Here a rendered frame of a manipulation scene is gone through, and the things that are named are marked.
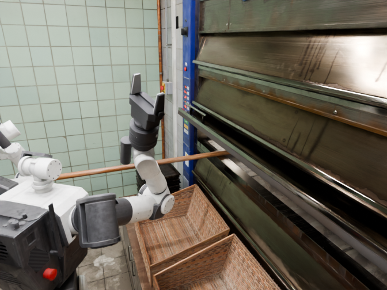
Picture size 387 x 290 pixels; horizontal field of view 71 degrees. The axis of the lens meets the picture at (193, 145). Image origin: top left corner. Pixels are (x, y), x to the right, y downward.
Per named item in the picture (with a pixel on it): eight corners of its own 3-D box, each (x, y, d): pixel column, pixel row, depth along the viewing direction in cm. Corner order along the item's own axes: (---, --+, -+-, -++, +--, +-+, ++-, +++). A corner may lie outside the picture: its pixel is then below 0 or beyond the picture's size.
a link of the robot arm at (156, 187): (166, 167, 97) (177, 194, 111) (144, 157, 101) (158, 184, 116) (148, 190, 92) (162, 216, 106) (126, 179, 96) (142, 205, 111)
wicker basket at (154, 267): (196, 213, 214) (196, 182, 204) (229, 266, 164) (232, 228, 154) (133, 226, 198) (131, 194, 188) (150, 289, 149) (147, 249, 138)
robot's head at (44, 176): (49, 190, 83) (44, 164, 80) (22, 186, 86) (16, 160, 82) (64, 180, 89) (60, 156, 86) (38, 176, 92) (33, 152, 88)
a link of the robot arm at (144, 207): (167, 222, 108) (131, 232, 88) (143, 208, 114) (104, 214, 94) (177, 195, 108) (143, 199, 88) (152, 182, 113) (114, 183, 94)
